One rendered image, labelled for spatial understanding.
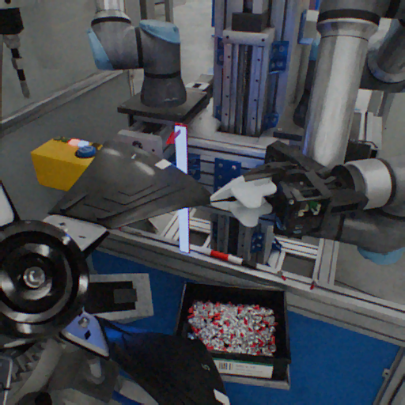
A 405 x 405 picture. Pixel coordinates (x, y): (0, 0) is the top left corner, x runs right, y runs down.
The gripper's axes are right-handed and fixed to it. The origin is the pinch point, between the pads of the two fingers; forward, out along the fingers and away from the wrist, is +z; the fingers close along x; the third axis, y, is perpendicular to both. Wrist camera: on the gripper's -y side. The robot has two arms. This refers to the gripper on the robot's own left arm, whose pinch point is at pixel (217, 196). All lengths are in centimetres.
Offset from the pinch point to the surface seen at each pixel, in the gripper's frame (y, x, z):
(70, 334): 16.5, 2.1, 21.0
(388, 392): 14, 56, -41
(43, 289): 14.6, -3.9, 22.6
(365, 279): -60, 125, -104
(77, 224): 2.3, -0.7, 19.8
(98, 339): 15.3, 6.3, 18.7
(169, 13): -569, 135, -96
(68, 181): -35.5, 20.4, 24.9
